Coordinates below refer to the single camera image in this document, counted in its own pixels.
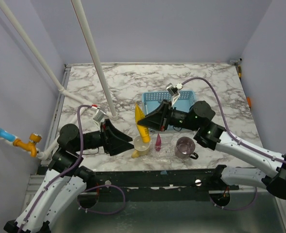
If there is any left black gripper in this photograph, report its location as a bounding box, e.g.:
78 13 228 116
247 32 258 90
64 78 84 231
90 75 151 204
75 118 135 155

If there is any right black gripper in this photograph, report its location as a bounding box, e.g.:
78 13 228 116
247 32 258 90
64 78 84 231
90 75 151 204
138 99 200 132

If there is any blue plastic basket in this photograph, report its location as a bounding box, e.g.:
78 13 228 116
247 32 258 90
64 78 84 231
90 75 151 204
141 90 197 133

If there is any yellow toothpaste tube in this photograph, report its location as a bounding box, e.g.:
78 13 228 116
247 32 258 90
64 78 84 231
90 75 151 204
134 102 152 144

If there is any yellow mug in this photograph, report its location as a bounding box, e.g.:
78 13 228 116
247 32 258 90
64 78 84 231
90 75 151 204
131 136 151 158

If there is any purple mug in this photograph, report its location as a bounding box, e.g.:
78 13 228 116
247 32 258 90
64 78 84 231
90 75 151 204
175 136 199 160

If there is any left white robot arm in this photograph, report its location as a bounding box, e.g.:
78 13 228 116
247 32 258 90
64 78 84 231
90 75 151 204
4 119 134 233

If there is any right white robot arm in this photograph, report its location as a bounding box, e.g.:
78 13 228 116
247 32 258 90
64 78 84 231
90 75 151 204
135 100 286 200

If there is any yellow tool at corner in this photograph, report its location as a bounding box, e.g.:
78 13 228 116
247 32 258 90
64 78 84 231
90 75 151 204
237 65 242 79

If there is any toy faucet blue orange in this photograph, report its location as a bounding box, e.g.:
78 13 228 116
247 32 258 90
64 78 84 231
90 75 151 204
0 127 42 157

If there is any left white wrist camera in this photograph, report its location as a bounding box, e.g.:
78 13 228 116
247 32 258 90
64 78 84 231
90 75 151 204
92 108 106 128

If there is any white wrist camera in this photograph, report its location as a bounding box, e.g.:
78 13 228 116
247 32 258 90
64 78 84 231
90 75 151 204
166 83 183 106
92 108 106 128

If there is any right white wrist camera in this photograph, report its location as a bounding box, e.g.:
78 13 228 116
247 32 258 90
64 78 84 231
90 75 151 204
166 83 183 106

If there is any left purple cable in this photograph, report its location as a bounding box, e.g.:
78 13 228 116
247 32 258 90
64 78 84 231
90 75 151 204
17 104 126 233

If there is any purple cable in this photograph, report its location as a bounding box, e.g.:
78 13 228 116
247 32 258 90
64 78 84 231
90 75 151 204
179 77 286 211
17 104 126 233

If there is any black mounting rail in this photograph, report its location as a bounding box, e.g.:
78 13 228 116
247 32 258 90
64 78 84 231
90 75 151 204
67 167 240 202

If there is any orange clamp on wall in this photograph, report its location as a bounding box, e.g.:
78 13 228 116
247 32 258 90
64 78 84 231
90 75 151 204
247 97 252 108

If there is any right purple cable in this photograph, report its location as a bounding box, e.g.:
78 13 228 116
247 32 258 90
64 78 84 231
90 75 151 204
179 77 286 211

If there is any white pvc pipe frame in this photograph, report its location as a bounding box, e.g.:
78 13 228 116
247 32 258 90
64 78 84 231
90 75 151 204
0 0 119 121

